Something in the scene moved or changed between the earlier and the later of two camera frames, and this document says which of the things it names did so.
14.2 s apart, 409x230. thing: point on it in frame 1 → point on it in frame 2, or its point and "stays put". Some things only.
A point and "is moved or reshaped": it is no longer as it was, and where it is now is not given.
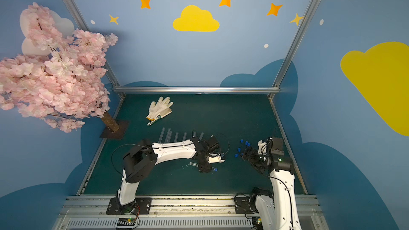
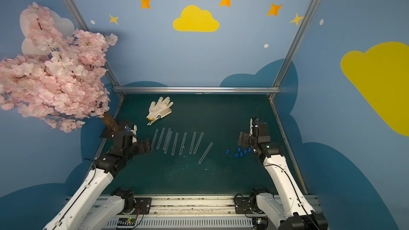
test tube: [176, 137] → [168, 142]
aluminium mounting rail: [213, 212] stays put
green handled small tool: [149, 123] stays put
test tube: [162, 133] → [154, 139]
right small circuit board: [257, 222] stays put
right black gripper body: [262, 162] → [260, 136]
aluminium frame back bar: [195, 89] stays put
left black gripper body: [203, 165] → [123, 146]
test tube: [196, 165] is moved or reshaped
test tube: [167, 135] → [161, 138]
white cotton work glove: [162, 108] stays put
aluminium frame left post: [81, 20] stays put
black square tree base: [107, 133] stays put
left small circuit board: [127, 221] stays put
